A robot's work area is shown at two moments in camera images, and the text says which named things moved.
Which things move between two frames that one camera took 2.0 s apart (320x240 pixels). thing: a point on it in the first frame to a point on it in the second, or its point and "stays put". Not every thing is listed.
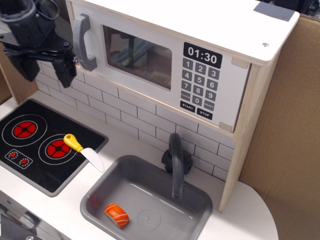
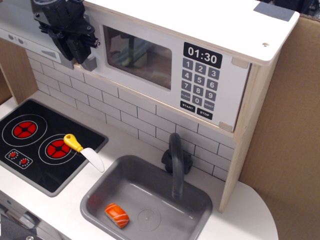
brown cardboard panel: (283, 163) stays put
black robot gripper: (39, 39) to (65, 18)
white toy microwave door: (204, 82) stays put
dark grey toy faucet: (176, 162) stays put
